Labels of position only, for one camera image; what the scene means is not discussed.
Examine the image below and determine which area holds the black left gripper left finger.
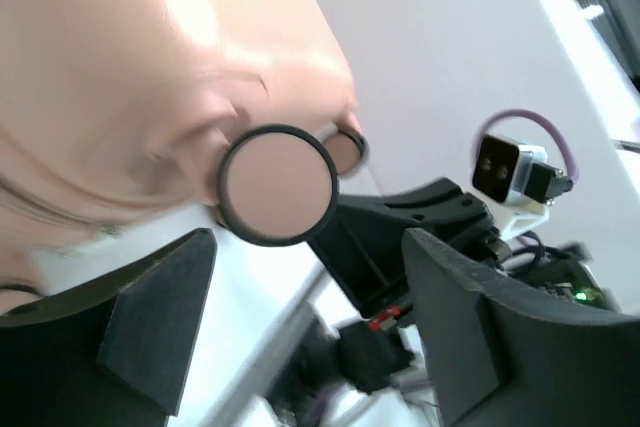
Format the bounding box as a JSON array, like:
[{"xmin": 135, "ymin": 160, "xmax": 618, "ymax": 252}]
[{"xmin": 1, "ymin": 228, "xmax": 216, "ymax": 427}]

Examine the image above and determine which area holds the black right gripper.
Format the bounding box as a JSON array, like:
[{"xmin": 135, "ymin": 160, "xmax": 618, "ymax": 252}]
[{"xmin": 479, "ymin": 230, "xmax": 619, "ymax": 312}]

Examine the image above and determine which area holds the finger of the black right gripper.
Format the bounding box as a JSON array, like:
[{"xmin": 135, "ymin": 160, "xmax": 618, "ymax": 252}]
[{"xmin": 309, "ymin": 178, "xmax": 493, "ymax": 319}]

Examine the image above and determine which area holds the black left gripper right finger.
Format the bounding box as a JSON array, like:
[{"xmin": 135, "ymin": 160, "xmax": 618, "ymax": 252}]
[{"xmin": 402, "ymin": 229, "xmax": 639, "ymax": 426}]

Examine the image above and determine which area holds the pink hard-shell suitcase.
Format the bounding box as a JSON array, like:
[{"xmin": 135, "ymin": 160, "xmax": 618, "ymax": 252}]
[{"xmin": 1, "ymin": 0, "xmax": 368, "ymax": 307}]

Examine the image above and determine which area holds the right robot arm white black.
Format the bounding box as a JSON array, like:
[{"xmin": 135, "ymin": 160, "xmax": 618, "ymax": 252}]
[{"xmin": 309, "ymin": 178, "xmax": 617, "ymax": 394}]

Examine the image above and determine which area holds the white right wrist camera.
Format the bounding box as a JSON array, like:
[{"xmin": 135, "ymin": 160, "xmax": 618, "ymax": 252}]
[{"xmin": 471, "ymin": 134, "xmax": 574, "ymax": 241}]

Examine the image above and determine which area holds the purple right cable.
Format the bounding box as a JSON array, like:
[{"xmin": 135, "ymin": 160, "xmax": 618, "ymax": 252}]
[{"xmin": 472, "ymin": 107, "xmax": 582, "ymax": 183}]

